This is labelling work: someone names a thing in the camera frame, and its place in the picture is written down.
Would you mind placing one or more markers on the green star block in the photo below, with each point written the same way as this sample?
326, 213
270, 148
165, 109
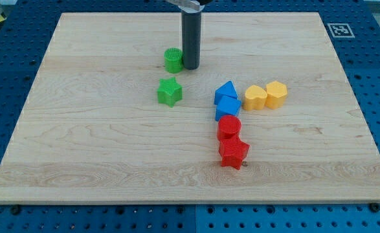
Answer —
169, 91

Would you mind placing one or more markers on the red star block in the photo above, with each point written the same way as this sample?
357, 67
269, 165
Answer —
233, 151

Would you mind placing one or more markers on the blue cube block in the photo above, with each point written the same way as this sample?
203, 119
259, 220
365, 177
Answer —
227, 106

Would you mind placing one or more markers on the red cylinder block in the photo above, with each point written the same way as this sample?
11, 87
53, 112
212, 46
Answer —
228, 126

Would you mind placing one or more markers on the blue triangle block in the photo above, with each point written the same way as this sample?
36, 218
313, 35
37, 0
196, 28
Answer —
227, 89

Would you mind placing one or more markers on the green cylinder block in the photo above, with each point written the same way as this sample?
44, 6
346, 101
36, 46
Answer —
173, 60

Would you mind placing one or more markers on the yellow heart block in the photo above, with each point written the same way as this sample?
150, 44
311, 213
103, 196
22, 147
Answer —
255, 98

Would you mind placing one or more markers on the light wooden board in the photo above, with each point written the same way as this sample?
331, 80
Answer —
92, 132

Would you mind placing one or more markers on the yellow hexagon block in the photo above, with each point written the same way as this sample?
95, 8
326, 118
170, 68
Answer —
276, 94

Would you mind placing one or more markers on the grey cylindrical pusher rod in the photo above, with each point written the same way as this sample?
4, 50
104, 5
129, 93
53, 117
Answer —
191, 39

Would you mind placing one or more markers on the black white fiducial tag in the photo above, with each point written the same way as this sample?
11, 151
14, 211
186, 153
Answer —
340, 30

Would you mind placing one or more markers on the silver rod mount bracket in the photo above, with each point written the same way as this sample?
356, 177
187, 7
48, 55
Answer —
190, 6

